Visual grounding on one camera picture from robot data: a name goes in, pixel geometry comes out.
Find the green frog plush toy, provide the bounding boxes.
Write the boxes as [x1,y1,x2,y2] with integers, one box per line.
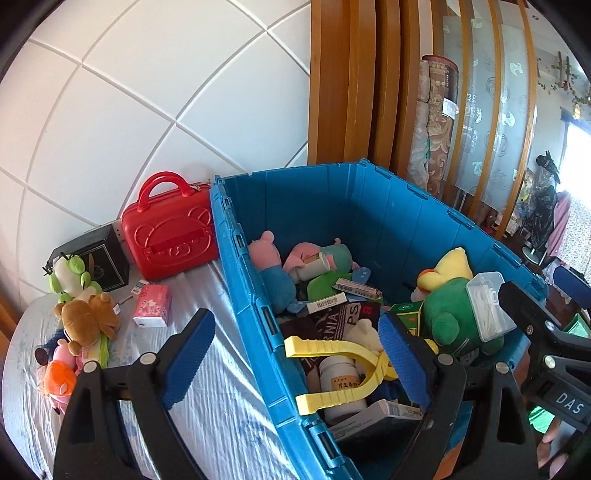
[44,253,103,305]

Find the white medicine bottle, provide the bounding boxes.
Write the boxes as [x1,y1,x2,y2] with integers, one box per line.
[318,355,369,423]

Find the pink pig plush blue body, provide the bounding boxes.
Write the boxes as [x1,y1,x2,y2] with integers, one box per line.
[248,231,298,317]

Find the blue plastic crate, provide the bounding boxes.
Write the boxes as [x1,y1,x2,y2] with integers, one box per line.
[209,159,550,480]

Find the barcode labelled box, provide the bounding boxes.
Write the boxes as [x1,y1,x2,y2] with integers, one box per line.
[307,295,350,315]

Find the brown bear plush toy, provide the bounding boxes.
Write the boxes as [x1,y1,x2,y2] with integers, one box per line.
[54,293,122,347]

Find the pink and teal plush toy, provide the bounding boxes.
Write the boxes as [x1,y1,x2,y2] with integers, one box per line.
[283,237,362,282]

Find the pink hanging garment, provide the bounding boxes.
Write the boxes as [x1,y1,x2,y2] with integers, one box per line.
[545,189,574,260]

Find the wooden door frame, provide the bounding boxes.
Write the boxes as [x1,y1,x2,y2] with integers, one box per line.
[307,0,444,185]

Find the pink tissue pack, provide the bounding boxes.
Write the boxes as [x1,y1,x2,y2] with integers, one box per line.
[133,284,172,328]

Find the person's right hand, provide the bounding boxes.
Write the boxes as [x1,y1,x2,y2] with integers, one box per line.
[538,422,570,468]

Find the rolled patterned carpet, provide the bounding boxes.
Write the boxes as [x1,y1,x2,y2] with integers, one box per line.
[406,54,460,195]

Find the black gift box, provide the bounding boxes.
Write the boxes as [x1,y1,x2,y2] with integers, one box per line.
[48,224,130,292]

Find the small pink plush toy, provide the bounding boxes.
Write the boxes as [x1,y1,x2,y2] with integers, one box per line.
[53,339,84,370]

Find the grey and white carton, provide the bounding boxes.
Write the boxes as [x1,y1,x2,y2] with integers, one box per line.
[330,399,424,444]

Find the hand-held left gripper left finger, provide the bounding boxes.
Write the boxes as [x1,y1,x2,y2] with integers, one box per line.
[52,308,216,480]

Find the orange and pink plush toy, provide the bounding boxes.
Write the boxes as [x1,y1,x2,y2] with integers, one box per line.
[44,360,78,414]

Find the clear cotton swab box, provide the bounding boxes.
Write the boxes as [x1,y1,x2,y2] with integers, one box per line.
[465,271,517,343]

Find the wooden frame post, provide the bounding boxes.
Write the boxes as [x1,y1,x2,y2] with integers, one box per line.
[0,293,20,337]

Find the cloth-covered desktop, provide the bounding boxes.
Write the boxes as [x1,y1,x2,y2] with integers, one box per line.
[2,263,361,480]

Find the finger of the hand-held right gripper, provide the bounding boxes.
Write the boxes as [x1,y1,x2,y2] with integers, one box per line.
[553,267,591,298]
[499,280,591,398]

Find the black printed pouch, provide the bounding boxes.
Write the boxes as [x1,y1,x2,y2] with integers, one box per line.
[281,302,382,372]

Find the red bear-embossed carry case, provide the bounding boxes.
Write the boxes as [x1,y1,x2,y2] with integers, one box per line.
[121,172,220,281]

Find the green medicine box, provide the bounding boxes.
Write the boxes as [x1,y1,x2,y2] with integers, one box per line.
[388,302,426,340]

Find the yellow plastic tongs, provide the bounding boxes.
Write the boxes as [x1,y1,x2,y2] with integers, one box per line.
[284,336,399,416]

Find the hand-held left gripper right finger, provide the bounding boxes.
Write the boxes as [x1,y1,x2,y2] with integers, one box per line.
[379,314,539,480]

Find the white and red medicine box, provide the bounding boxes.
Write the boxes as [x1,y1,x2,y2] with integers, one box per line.
[332,277,382,299]

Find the green plush piece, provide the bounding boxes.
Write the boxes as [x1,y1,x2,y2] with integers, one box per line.
[307,274,347,303]

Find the small white bottle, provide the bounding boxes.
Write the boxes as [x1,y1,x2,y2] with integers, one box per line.
[295,256,332,281]

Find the white plush piece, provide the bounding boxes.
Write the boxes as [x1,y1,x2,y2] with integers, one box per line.
[346,318,384,356]

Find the green and yellow duck plush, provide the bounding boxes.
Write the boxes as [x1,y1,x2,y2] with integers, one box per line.
[411,247,506,356]

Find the green garment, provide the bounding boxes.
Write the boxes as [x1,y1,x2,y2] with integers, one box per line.
[530,405,555,433]

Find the artificial ivy garland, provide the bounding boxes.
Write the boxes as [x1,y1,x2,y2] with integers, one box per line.
[538,51,591,109]

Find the frosted glass sliding door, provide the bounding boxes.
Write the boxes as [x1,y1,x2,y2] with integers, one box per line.
[434,0,539,232]

